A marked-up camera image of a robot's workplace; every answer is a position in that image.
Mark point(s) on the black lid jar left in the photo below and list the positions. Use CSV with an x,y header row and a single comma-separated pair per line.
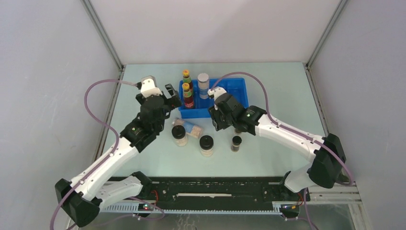
x,y
179,135

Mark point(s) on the white slotted cable duct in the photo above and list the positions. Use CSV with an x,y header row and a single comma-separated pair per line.
x,y
136,208

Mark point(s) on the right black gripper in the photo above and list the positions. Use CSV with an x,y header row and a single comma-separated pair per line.
x,y
217,122

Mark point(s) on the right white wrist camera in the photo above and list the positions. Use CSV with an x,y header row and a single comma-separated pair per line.
x,y
215,93

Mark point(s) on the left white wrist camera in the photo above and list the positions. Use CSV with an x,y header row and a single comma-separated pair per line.
x,y
148,86

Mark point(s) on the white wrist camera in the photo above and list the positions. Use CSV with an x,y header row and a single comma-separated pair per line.
x,y
148,86
215,93

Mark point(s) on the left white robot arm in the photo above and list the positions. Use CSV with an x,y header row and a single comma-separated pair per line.
x,y
85,195

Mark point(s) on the black lid jar front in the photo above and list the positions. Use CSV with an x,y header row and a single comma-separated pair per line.
x,y
206,144

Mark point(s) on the red sauce bottle green label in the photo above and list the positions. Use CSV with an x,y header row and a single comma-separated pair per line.
x,y
186,77

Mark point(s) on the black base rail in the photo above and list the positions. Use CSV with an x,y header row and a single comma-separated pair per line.
x,y
259,193

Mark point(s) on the small dark bottle front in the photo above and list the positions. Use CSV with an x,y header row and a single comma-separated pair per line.
x,y
236,142

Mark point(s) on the small dark bottle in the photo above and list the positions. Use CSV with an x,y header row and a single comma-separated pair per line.
x,y
237,132
236,142

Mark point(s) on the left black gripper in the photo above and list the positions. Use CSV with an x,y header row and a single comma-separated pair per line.
x,y
174,101

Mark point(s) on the silver lid jar front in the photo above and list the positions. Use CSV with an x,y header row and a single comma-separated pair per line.
x,y
191,129

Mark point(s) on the small dark bottle rear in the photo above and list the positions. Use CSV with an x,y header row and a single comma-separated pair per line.
x,y
237,132

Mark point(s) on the black lid jar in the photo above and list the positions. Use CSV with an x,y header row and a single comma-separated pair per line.
x,y
179,135
206,144

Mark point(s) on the red sauce bottle yellow cap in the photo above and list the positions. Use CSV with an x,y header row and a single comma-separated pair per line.
x,y
188,96

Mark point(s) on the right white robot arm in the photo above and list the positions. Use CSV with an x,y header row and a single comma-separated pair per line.
x,y
325,155

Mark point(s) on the silver lid jar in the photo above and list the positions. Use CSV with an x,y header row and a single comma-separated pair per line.
x,y
191,129
203,85

